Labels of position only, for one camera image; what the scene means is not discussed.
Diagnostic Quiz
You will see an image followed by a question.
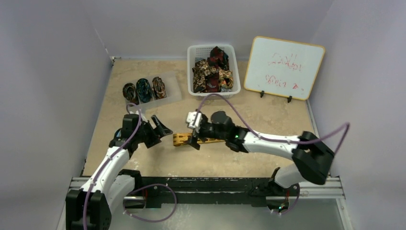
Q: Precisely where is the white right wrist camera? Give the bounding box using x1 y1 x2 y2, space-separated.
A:
186 111 203 129

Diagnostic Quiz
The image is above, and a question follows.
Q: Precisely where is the rolled dark striped tie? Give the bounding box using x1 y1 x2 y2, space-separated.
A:
123 82 139 105

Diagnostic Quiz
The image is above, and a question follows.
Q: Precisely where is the rolled blue green tie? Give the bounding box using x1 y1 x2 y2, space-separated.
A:
136 78 153 103

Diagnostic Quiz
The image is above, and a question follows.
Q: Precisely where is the brown floral tie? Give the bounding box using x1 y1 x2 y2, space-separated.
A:
192 59 234 93

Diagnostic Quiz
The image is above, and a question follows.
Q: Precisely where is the yellow insect-print tie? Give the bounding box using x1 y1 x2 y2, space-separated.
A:
173 133 224 147

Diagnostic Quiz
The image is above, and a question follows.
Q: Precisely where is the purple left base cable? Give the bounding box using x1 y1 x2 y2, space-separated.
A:
123 183 178 223

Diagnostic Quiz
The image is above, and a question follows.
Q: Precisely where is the dark red tie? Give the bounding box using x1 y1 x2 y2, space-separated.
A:
205 46 233 92

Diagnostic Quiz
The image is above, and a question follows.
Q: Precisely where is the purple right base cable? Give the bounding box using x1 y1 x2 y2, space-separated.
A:
270 184 302 216

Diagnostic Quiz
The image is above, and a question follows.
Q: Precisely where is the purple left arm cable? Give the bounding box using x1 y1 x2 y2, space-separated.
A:
82 102 142 230

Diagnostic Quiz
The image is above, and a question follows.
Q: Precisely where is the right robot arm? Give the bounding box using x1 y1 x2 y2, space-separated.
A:
186 111 334 195

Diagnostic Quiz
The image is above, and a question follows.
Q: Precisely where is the whiteboard with yellow frame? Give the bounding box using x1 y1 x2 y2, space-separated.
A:
244 36 326 101

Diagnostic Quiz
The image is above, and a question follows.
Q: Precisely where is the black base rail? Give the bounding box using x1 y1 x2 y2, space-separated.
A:
113 176 300 208

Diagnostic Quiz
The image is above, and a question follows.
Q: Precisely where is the clear plastic organizer tray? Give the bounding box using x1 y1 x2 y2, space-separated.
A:
130 71 182 111

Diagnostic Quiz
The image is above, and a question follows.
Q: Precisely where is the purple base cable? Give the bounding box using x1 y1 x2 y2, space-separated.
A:
270 184 302 216
123 183 178 223

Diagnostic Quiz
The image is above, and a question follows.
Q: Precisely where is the aluminium frame rail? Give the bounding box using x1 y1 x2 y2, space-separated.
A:
298 101 346 200

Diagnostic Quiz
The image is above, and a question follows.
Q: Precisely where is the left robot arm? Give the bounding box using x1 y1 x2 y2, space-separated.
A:
65 112 173 230

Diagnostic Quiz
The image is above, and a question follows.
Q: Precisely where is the white plastic basket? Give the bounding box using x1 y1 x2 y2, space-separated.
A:
187 44 241 100

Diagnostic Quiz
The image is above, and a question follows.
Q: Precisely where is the rolled pink brown tie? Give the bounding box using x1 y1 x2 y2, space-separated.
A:
152 77 167 99

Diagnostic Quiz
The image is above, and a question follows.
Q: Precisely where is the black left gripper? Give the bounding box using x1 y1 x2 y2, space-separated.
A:
134 115 171 148

